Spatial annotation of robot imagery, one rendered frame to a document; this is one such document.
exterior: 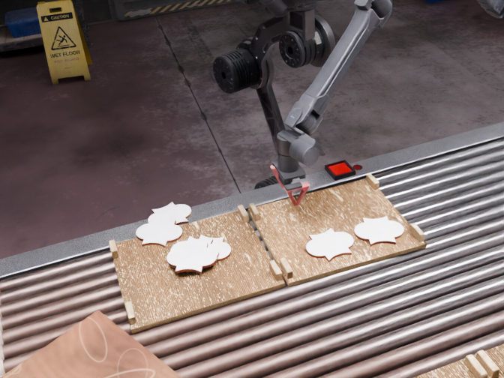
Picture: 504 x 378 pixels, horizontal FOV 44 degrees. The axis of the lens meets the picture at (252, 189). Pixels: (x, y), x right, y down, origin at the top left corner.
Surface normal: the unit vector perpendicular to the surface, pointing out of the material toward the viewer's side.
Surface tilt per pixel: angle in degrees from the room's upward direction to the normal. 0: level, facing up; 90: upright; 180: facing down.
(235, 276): 0
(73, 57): 78
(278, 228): 0
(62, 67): 82
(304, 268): 0
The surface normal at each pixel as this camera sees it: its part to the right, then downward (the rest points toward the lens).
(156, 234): -0.07, -0.81
